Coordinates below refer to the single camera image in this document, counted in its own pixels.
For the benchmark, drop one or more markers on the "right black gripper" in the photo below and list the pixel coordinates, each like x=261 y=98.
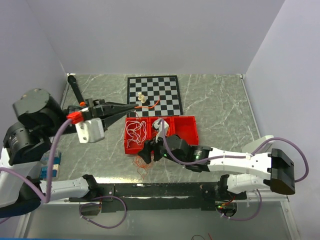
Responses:
x=146 y=152

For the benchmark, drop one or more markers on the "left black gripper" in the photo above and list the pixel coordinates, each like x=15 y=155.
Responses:
x=99 y=106

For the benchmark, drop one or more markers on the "red three-compartment bin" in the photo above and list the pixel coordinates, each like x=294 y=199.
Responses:
x=139 y=129

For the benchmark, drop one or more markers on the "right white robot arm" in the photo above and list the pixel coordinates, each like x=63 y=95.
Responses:
x=272 y=170

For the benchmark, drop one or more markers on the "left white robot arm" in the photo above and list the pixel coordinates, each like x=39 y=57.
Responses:
x=29 y=147

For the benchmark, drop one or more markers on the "cream chess piece tall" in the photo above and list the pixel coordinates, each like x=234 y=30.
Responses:
x=139 y=96

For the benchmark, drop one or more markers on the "cream chess piece short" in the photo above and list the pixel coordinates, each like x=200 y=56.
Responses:
x=142 y=99

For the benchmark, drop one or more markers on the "black chess piece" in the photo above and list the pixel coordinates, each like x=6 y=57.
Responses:
x=147 y=102

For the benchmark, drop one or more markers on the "black marker orange cap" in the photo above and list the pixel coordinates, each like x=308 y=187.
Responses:
x=76 y=90

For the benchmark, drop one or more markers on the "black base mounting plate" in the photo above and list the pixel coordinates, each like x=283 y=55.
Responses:
x=164 y=196

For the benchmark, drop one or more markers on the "black white chessboard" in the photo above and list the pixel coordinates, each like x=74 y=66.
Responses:
x=163 y=92

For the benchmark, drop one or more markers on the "white grey stand device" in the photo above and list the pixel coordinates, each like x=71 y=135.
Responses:
x=254 y=146

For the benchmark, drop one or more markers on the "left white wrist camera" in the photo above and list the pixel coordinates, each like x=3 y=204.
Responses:
x=90 y=131

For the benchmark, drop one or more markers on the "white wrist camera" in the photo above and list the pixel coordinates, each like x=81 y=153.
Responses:
x=161 y=127
x=90 y=131

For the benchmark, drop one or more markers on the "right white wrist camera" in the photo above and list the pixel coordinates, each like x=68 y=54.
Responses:
x=161 y=127

